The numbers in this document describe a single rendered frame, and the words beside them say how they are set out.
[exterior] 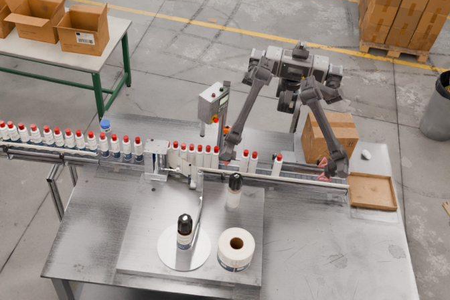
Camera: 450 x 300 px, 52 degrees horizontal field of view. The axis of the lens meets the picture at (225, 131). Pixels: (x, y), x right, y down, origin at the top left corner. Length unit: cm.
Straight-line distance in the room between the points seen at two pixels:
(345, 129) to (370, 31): 283
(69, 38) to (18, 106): 114
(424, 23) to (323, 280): 379
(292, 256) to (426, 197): 203
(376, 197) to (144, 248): 154
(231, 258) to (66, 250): 95
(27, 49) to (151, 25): 202
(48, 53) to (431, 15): 409
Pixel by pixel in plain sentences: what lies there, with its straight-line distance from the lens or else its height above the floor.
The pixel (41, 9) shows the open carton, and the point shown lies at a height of 93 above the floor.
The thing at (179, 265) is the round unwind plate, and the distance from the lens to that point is 264.
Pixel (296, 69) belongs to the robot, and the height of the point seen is 149.
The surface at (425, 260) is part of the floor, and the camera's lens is 417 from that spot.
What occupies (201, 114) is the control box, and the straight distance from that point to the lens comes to 274.
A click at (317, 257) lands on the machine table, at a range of 285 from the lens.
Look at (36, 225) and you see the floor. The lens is 399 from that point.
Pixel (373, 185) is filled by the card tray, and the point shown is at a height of 83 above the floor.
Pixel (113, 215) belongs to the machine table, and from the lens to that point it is 291.
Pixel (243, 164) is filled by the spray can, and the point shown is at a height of 98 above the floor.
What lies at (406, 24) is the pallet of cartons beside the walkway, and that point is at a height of 46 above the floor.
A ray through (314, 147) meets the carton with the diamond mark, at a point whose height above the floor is 102.
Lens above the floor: 324
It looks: 46 degrees down
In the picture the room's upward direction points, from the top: 7 degrees clockwise
